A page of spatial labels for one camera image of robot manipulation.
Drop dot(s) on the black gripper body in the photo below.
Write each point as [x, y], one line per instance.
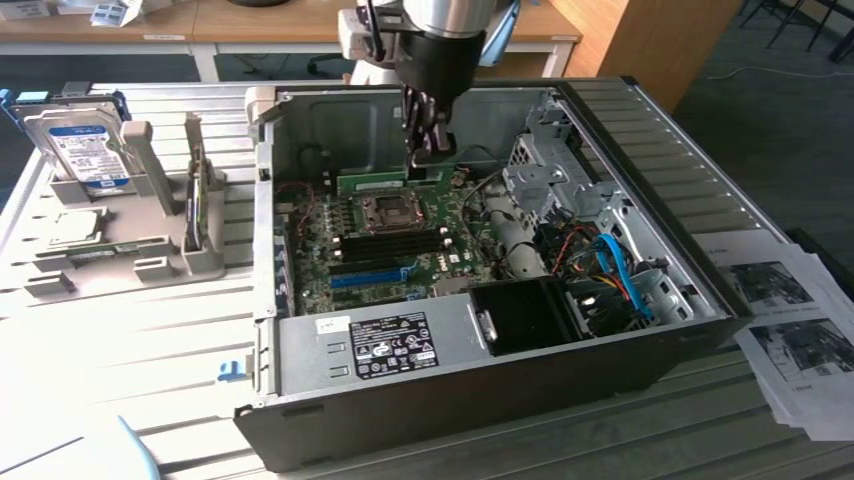
[436, 60]

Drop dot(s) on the green RAM stick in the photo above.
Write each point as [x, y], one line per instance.
[374, 182]
[195, 200]

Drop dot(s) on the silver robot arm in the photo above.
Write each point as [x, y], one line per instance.
[447, 15]

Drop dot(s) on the black RAM slot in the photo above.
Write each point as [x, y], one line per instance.
[390, 236]
[394, 242]
[395, 247]
[398, 253]

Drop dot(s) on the CPU socket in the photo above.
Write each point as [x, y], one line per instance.
[394, 212]

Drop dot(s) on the metal disk bay cage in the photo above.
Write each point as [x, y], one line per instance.
[541, 185]

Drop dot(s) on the green motherboard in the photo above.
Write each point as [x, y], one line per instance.
[427, 277]

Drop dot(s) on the blue expansion slot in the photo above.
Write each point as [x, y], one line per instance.
[370, 280]

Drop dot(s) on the wooden cabinet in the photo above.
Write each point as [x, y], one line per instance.
[654, 45]

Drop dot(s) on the black fan shroud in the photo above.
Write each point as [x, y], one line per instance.
[523, 312]

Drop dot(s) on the grey power supply unit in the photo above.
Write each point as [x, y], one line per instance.
[374, 345]

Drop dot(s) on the small white box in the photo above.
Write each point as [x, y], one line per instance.
[110, 12]

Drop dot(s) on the grey parts rack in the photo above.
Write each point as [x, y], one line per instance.
[120, 235]

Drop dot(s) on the hard disk with blue label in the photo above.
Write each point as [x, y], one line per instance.
[83, 147]

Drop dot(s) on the CPU chip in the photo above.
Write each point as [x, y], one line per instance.
[80, 225]

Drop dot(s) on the black chair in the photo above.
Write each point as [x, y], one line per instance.
[801, 20]

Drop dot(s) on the black open PC case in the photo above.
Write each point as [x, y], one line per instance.
[467, 415]

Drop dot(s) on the blue disk carrier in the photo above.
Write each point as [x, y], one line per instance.
[33, 97]

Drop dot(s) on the blue plastic clip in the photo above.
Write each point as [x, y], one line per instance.
[228, 372]

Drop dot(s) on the stack of printed papers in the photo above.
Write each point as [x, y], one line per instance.
[794, 330]

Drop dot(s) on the blue curved plastic object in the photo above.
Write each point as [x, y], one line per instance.
[140, 450]

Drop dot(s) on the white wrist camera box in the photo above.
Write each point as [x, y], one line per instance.
[360, 37]

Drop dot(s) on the wooden desk with white frame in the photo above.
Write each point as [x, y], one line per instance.
[200, 27]

